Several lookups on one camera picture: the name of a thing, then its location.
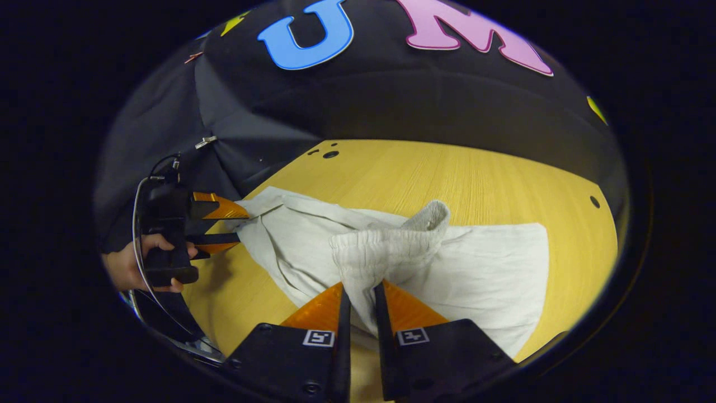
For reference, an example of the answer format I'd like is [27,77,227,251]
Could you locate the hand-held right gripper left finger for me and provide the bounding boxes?
[224,283,352,403]

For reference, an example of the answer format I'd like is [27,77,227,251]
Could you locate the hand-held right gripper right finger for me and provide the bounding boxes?
[374,280,515,402]

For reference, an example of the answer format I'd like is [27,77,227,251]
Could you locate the white jeans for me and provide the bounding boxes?
[224,186,550,359]

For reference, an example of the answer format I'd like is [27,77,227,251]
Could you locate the black backdrop cloth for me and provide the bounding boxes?
[95,0,627,255]

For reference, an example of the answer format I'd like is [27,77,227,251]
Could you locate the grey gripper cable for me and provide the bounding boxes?
[131,156,225,360]

